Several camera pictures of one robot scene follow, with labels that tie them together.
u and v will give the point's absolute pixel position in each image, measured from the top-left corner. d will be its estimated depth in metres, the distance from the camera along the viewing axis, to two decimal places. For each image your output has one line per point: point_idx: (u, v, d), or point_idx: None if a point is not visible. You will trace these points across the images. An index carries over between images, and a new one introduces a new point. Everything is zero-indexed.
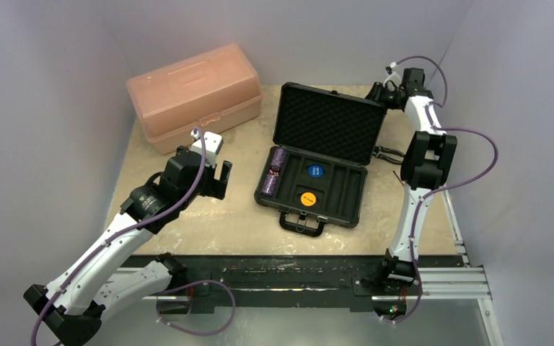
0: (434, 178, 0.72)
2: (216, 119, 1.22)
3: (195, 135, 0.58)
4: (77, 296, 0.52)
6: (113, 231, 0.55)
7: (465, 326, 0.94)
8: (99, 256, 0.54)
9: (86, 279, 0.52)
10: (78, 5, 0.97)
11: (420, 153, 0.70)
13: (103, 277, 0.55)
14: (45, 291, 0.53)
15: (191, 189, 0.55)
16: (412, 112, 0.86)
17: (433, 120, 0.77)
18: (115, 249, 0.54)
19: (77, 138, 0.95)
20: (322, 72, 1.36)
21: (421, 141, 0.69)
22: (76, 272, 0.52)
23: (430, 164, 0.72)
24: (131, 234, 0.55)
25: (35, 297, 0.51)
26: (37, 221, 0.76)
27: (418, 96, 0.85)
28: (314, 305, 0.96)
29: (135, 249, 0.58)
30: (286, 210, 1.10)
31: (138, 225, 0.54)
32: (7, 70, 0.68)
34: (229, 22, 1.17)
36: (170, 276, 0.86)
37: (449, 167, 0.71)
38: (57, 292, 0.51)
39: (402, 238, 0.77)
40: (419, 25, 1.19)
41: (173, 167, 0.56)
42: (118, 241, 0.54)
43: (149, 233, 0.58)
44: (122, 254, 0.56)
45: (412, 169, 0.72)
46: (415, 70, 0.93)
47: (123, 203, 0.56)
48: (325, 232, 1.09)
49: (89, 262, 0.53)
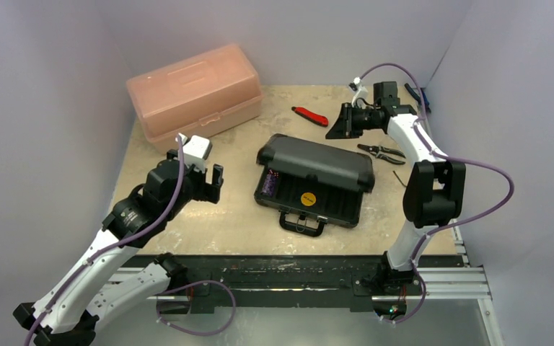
0: (449, 213, 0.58)
2: (216, 119, 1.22)
3: (182, 140, 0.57)
4: (63, 316, 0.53)
6: (96, 249, 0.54)
7: (465, 326, 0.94)
8: (81, 276, 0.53)
9: (70, 299, 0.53)
10: (78, 6, 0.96)
11: (428, 188, 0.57)
13: (89, 295, 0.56)
14: (33, 310, 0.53)
15: (172, 202, 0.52)
16: (398, 137, 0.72)
17: (428, 143, 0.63)
18: (97, 268, 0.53)
19: (78, 140, 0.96)
20: (322, 72, 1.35)
21: (425, 172, 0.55)
22: (61, 291, 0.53)
23: (438, 197, 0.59)
24: (112, 253, 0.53)
25: (23, 316, 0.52)
26: (37, 223, 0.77)
27: (400, 116, 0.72)
28: (314, 305, 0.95)
29: (121, 264, 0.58)
30: (286, 210, 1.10)
31: (118, 245, 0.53)
32: (9, 74, 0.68)
34: (228, 21, 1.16)
36: (168, 278, 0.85)
37: (462, 196, 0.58)
38: (43, 312, 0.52)
39: (402, 257, 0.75)
40: (421, 23, 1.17)
41: (154, 181, 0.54)
42: (100, 260, 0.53)
43: (135, 248, 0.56)
44: (106, 271, 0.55)
45: (420, 207, 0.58)
46: (387, 83, 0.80)
47: (104, 220, 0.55)
48: (325, 232, 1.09)
49: (71, 282, 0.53)
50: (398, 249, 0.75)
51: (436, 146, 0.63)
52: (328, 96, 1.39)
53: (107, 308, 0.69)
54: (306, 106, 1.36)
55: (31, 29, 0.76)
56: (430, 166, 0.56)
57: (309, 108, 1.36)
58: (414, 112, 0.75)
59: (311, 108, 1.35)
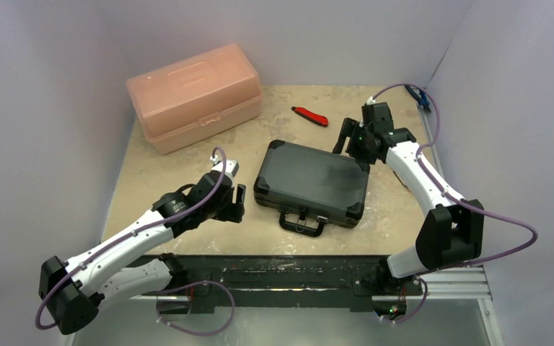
0: (467, 255, 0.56)
2: (216, 119, 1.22)
3: (214, 159, 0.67)
4: (94, 275, 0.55)
6: (142, 224, 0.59)
7: (465, 326, 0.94)
8: (124, 243, 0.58)
9: (107, 261, 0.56)
10: (78, 6, 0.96)
11: (447, 235, 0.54)
13: (120, 265, 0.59)
14: (66, 264, 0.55)
15: (211, 194, 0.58)
16: (399, 167, 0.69)
17: (439, 182, 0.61)
18: (141, 241, 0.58)
19: (78, 140, 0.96)
20: (322, 72, 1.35)
21: (441, 220, 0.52)
22: (102, 251, 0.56)
23: (456, 239, 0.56)
24: (158, 229, 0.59)
25: (56, 267, 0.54)
26: (36, 223, 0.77)
27: (400, 145, 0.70)
28: (314, 305, 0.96)
29: (154, 247, 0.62)
30: (285, 210, 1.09)
31: (165, 223, 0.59)
32: (9, 73, 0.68)
34: (228, 22, 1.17)
36: (169, 276, 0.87)
37: (481, 238, 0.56)
38: (79, 267, 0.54)
39: (406, 272, 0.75)
40: (421, 23, 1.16)
41: (207, 182, 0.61)
42: (144, 234, 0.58)
43: (174, 233, 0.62)
44: (143, 247, 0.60)
45: (439, 255, 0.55)
46: (378, 106, 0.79)
47: (156, 202, 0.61)
48: (325, 231, 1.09)
49: (112, 247, 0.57)
50: (402, 262, 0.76)
51: (447, 184, 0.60)
52: (328, 96, 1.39)
53: (112, 291, 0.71)
54: (306, 106, 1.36)
55: (31, 29, 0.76)
56: (446, 212, 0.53)
57: (309, 108, 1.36)
58: (412, 138, 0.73)
59: (311, 108, 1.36)
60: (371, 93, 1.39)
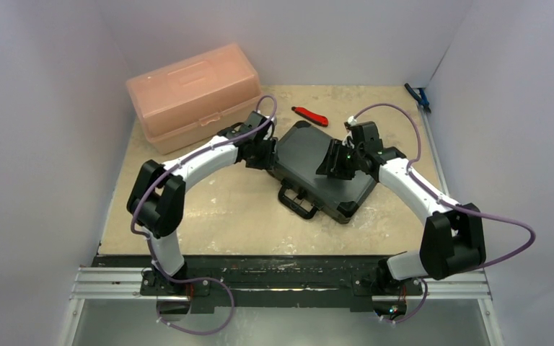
0: (471, 262, 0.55)
2: (216, 119, 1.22)
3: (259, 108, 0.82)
4: (189, 175, 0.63)
6: (216, 143, 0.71)
7: (466, 326, 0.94)
8: (205, 154, 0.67)
9: (198, 164, 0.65)
10: (78, 7, 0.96)
11: (449, 241, 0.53)
13: (200, 176, 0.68)
14: (162, 165, 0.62)
15: (262, 125, 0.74)
16: (393, 183, 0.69)
17: (432, 190, 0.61)
18: (218, 154, 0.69)
19: (78, 142, 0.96)
20: (322, 73, 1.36)
21: (441, 227, 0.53)
22: (191, 156, 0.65)
23: (460, 246, 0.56)
24: (230, 148, 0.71)
25: (154, 168, 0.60)
26: (35, 224, 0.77)
27: (392, 162, 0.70)
28: (314, 305, 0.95)
29: (219, 166, 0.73)
30: (288, 186, 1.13)
31: (234, 144, 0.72)
32: (9, 76, 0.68)
34: (228, 23, 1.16)
36: (179, 267, 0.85)
37: (483, 242, 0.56)
38: (177, 164, 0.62)
39: (406, 274, 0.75)
40: (422, 23, 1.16)
41: (255, 117, 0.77)
42: (220, 149, 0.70)
43: (236, 156, 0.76)
44: (217, 161, 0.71)
45: (445, 264, 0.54)
46: (366, 127, 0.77)
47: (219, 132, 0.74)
48: (318, 214, 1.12)
49: (198, 156, 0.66)
50: (402, 264, 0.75)
51: (441, 192, 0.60)
52: (328, 96, 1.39)
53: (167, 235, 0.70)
54: (306, 106, 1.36)
55: (31, 32, 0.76)
56: (443, 218, 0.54)
57: (309, 108, 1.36)
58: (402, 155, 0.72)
59: (311, 108, 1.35)
60: (371, 93, 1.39)
